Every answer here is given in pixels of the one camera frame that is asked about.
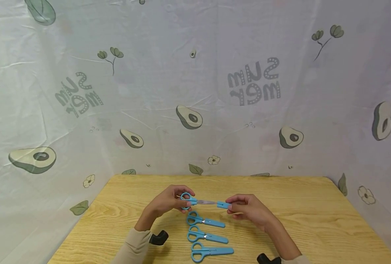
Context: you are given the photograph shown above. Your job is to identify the person's right hand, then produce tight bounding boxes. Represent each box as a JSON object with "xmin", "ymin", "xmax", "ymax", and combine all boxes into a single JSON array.
[{"xmin": 225, "ymin": 194, "xmax": 272, "ymax": 231}]

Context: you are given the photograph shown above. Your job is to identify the person's right forearm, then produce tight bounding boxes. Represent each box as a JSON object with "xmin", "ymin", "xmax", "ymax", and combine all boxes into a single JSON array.
[{"xmin": 264, "ymin": 217, "xmax": 312, "ymax": 264}]

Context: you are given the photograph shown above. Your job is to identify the person's left forearm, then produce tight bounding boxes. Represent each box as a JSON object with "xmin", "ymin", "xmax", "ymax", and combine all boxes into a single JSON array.
[{"xmin": 111, "ymin": 214, "xmax": 156, "ymax": 264}]

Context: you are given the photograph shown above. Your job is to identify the person's left hand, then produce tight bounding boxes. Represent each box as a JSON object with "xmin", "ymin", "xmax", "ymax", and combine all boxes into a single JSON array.
[{"xmin": 144, "ymin": 184, "xmax": 196, "ymax": 221}]

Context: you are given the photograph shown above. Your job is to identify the small blue scissors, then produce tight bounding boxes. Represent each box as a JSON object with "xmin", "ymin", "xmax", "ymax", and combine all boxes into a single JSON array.
[
  {"xmin": 191, "ymin": 242, "xmax": 212, "ymax": 263},
  {"xmin": 181, "ymin": 192, "xmax": 218, "ymax": 210},
  {"xmin": 187, "ymin": 225, "xmax": 207, "ymax": 243},
  {"xmin": 186, "ymin": 211, "xmax": 206, "ymax": 226}
]

